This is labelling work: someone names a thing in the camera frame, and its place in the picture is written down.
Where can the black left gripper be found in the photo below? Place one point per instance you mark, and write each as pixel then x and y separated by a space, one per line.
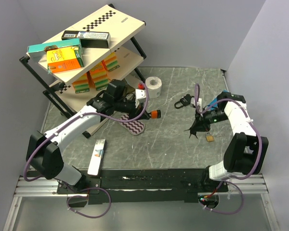
pixel 137 112

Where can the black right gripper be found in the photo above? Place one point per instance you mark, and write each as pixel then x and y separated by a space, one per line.
pixel 200 124

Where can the orange black padlock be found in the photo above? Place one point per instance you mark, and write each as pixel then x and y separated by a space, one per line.
pixel 155 114

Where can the brass padlock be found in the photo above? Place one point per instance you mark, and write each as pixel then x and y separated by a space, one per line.
pixel 209 137

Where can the black padlock with keys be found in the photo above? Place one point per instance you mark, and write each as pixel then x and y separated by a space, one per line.
pixel 183 102

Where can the black headed keys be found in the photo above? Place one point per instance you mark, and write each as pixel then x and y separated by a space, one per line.
pixel 192 132

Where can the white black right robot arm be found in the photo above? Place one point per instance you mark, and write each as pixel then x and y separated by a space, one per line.
pixel 246 151

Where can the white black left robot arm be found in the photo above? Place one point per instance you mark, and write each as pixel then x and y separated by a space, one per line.
pixel 44 150

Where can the pink striped sponge pad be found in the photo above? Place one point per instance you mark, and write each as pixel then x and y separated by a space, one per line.
pixel 135 127

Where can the blue silver box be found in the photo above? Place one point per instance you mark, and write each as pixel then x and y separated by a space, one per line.
pixel 213 102

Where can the white toilet paper roll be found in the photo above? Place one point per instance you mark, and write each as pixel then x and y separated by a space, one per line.
pixel 154 85

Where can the yellow green sponge pack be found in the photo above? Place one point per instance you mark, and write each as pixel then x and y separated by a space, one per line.
pixel 99 76
pixel 81 85
pixel 110 63

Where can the white toothpaste box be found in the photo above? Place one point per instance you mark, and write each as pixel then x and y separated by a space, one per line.
pixel 97 157

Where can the beige black tiered shelf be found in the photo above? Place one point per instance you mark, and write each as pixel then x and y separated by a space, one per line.
pixel 122 29

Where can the orange yellow box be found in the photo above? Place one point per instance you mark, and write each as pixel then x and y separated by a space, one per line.
pixel 64 59

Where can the black white long box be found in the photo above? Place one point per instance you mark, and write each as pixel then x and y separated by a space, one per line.
pixel 89 39

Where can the teal long box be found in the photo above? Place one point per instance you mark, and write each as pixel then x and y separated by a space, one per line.
pixel 38 52

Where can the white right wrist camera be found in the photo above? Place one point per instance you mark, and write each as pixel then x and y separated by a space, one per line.
pixel 195 104

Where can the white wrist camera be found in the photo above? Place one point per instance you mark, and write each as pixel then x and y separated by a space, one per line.
pixel 140 95
pixel 195 104

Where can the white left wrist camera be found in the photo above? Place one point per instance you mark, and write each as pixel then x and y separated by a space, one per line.
pixel 140 95

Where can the aluminium frame rail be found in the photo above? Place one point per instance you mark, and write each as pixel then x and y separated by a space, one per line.
pixel 255 184

